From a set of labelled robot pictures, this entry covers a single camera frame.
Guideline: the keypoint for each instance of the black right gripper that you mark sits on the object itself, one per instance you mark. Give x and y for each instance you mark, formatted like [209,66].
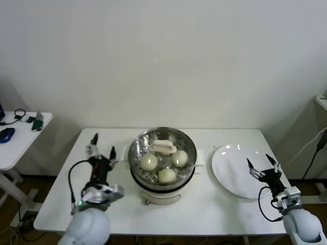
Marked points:
[273,181]

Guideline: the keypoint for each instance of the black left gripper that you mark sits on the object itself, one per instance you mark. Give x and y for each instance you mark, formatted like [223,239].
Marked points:
[99,169]

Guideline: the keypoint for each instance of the round glass pot lid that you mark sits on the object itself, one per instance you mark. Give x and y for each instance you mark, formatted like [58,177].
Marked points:
[162,146]

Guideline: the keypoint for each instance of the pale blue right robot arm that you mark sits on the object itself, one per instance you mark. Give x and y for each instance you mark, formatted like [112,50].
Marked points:
[301,224]

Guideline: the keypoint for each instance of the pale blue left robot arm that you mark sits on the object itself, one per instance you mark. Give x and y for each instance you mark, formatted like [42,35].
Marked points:
[87,227]

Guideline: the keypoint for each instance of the stainless steel steamer basket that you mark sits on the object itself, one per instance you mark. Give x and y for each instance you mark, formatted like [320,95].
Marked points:
[178,132]

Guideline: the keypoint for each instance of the white round plate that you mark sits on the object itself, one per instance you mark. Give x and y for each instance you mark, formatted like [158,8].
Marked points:
[230,168]

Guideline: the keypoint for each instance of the green and grey tool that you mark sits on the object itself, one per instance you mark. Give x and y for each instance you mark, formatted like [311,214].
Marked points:
[38,124]

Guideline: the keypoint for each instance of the white table leg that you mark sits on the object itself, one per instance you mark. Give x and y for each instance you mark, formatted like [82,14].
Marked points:
[246,241]

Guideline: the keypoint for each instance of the white electric cooking pot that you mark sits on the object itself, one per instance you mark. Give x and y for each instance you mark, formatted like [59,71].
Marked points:
[163,199]

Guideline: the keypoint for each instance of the small black phone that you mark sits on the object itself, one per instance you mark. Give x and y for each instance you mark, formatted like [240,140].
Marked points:
[31,119]

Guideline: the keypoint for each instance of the white side table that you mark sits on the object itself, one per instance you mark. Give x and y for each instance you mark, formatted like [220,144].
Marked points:
[20,148]

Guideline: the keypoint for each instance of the small white case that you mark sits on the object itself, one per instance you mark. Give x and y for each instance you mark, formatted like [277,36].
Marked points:
[24,118]

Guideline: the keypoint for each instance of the blue computer mouse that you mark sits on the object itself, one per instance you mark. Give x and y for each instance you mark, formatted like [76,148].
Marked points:
[6,135]

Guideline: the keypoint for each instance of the dark laptop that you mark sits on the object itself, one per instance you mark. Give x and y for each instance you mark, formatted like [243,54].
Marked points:
[1,112]

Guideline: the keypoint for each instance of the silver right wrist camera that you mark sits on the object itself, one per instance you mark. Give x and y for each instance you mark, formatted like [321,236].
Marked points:
[290,197]

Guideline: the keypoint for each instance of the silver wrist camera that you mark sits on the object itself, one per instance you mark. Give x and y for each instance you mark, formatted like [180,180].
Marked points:
[290,197]
[115,192]

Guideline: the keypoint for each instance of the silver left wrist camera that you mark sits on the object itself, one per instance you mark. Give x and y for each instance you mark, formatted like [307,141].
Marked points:
[115,192]

